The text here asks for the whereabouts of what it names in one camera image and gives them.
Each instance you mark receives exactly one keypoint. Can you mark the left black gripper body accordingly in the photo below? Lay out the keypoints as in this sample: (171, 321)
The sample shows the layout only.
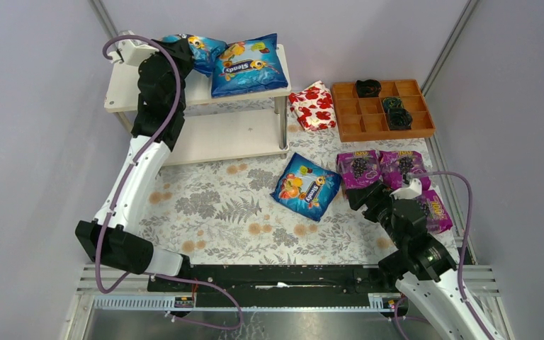
(178, 51)

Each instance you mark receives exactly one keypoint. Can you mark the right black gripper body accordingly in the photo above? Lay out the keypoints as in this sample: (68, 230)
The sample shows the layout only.
(363, 197)

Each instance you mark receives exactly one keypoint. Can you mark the blue Slendy candy bag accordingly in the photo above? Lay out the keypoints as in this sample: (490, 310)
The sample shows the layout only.
(306, 188)
(205, 50)

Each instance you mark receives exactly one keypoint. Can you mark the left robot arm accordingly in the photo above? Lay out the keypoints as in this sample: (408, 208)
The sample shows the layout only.
(111, 238)

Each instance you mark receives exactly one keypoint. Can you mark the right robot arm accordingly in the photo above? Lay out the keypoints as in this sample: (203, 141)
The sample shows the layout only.
(422, 268)

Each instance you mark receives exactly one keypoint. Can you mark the purple grape candy bag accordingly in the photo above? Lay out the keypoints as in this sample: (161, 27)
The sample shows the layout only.
(396, 166)
(437, 218)
(359, 169)

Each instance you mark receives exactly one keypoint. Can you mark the blue candy bag on shelf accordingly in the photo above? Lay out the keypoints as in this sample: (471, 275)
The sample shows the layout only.
(248, 66)

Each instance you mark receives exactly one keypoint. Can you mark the white two-tier shelf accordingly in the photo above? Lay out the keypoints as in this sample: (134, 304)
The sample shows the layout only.
(239, 134)

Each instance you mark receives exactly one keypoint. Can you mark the wooden compartment tray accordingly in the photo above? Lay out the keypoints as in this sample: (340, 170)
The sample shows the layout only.
(365, 119)

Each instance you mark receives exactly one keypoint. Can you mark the black coiled item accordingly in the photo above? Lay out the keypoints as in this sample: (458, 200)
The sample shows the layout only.
(399, 119)
(369, 88)

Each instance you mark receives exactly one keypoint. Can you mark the red floral white pouch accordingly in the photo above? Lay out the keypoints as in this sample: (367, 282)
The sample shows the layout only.
(313, 107)

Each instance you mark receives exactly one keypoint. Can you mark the dark green coiled item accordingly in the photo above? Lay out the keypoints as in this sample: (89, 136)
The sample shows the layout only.
(392, 102)

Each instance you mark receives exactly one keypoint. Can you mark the floral table mat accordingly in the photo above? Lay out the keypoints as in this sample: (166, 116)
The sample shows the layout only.
(222, 212)

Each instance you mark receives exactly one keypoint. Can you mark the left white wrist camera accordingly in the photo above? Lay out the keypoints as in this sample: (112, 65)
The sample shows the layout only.
(131, 52)

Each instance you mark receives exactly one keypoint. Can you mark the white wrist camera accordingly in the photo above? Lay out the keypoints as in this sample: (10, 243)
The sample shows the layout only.
(131, 52)
(412, 191)

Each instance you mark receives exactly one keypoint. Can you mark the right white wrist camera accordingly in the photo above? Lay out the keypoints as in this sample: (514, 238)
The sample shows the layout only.
(412, 191)

